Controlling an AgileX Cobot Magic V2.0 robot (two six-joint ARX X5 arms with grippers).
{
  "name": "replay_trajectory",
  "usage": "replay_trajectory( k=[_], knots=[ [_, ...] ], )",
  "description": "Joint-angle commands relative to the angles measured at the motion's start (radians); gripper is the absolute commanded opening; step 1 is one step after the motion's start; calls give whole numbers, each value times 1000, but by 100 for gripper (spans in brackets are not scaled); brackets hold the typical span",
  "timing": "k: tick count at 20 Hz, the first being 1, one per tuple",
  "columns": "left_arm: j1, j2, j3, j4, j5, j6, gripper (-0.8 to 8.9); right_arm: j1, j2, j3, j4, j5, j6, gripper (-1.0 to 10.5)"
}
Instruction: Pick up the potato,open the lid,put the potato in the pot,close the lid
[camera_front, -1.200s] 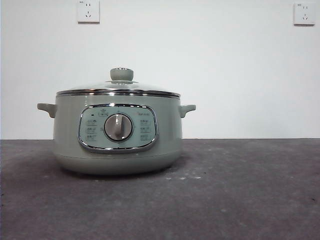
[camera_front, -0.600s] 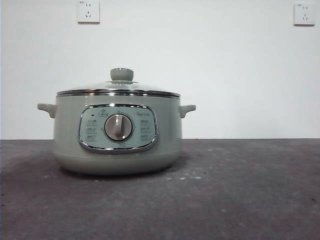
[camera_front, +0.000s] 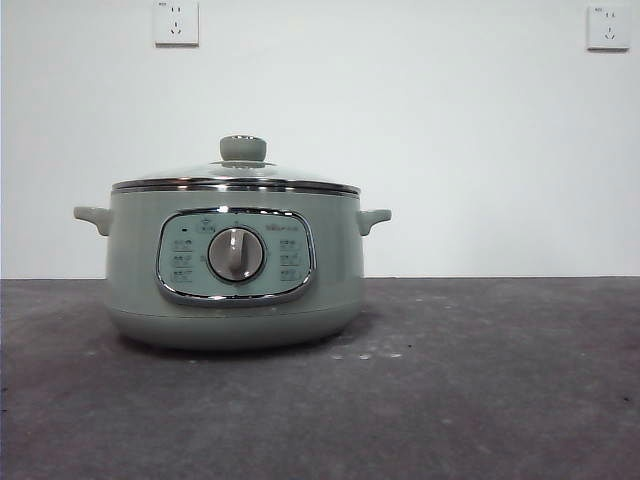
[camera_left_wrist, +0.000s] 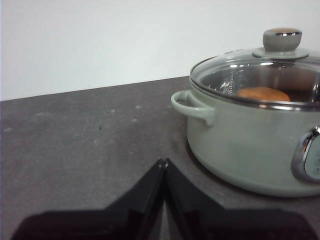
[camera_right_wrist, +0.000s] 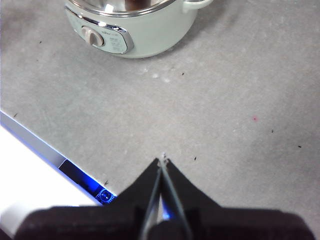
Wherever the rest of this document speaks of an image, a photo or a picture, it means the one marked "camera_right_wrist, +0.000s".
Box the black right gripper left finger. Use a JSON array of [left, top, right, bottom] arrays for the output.
[[14, 157, 162, 240]]

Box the brown potato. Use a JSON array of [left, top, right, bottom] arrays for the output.
[[124, 0, 151, 9]]

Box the silver table edge rail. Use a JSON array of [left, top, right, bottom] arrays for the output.
[[0, 109, 68, 168]]

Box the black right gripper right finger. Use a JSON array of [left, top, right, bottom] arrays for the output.
[[161, 159, 316, 240]]

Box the pale green electric pot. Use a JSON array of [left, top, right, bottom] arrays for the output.
[[64, 0, 213, 60]]

